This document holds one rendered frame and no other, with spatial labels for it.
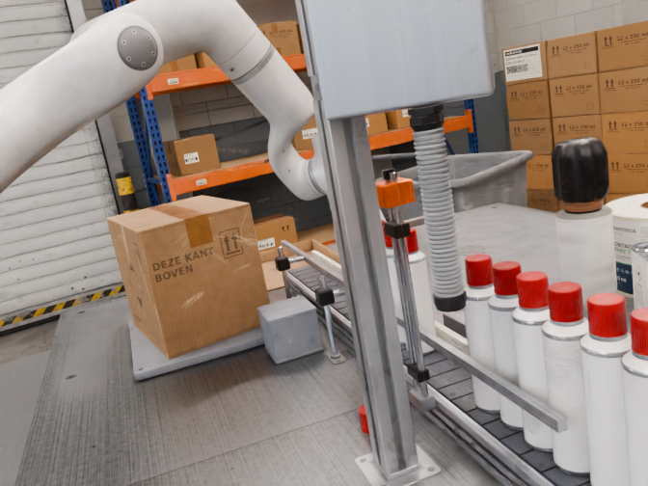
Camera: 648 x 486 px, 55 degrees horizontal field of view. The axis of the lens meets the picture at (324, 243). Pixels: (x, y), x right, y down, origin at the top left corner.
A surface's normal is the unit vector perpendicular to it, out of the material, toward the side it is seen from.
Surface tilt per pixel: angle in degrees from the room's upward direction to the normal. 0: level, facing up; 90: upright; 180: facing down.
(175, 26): 109
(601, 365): 90
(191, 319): 90
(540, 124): 90
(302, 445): 0
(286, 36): 90
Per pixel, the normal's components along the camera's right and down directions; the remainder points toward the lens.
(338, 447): -0.17, -0.96
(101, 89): 0.04, 0.67
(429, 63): -0.27, 0.27
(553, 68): -0.83, 0.27
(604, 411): -0.59, 0.29
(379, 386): 0.32, 0.17
